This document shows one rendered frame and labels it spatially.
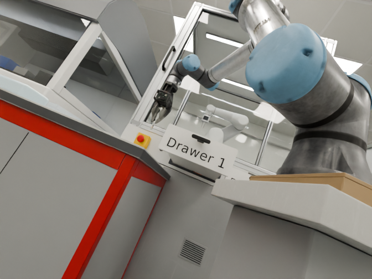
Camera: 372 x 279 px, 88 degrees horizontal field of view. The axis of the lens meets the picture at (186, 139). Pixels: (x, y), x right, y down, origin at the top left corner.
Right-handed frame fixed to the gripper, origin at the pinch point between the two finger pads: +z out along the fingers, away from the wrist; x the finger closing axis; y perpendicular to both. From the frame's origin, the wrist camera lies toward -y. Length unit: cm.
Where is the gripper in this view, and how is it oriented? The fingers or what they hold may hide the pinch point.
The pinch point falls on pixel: (155, 121)
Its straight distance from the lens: 98.8
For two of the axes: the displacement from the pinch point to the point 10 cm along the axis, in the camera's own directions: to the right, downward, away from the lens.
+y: -1.0, -3.2, -9.4
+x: 9.1, 3.5, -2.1
